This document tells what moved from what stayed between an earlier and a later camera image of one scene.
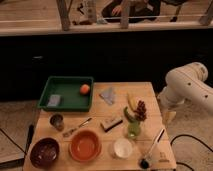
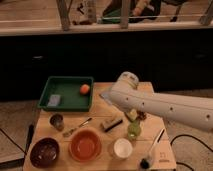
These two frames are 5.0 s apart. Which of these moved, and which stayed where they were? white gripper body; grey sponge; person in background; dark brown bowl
Moved: white gripper body
Stayed: dark brown bowl; person in background; grey sponge
